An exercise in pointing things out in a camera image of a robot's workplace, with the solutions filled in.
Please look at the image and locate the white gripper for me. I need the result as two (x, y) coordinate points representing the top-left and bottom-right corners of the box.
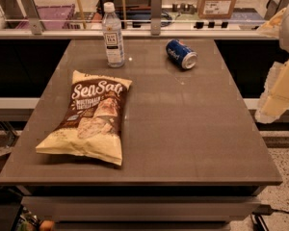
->
(254, 4), (289, 124)

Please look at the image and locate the blue pepsi can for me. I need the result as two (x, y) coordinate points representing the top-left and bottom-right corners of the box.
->
(166, 39), (197, 70)

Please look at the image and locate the cardboard box with label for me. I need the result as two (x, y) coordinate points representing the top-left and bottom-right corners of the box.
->
(197, 0), (237, 19)

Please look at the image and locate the grey table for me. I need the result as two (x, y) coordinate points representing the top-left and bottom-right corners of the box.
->
(0, 38), (282, 231)

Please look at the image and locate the clear tea bottle white cap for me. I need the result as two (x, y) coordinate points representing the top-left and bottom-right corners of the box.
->
(102, 2), (124, 67)

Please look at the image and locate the sea salt chips bag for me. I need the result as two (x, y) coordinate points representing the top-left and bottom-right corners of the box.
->
(36, 71), (132, 166)

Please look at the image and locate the purple plastic crate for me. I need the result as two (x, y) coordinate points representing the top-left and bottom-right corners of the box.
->
(16, 4), (75, 30)

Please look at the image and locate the metal railing post right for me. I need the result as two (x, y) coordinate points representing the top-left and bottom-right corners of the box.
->
(264, 0), (289, 20)

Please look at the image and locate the metal railing post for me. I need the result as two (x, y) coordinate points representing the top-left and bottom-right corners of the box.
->
(21, 0), (44, 35)
(264, 0), (289, 20)
(150, 0), (162, 36)

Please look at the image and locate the metal railing post middle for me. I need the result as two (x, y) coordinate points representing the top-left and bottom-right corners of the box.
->
(150, 0), (162, 36)

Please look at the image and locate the metal railing post left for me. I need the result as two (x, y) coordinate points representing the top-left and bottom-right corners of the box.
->
(21, 0), (44, 35)

